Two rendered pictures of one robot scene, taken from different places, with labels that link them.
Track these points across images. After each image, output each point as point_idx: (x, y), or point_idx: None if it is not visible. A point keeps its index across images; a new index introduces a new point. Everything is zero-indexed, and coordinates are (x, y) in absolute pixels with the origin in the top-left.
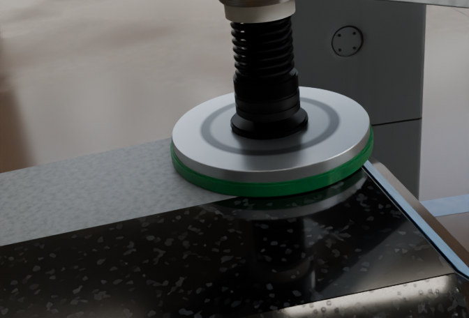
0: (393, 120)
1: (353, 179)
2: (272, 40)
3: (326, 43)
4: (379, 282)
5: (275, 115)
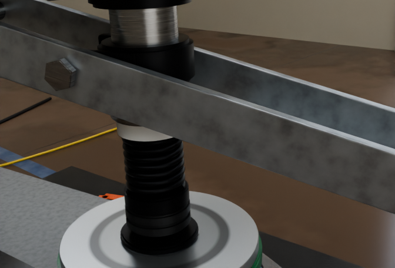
0: None
1: None
2: (135, 158)
3: None
4: None
5: (135, 228)
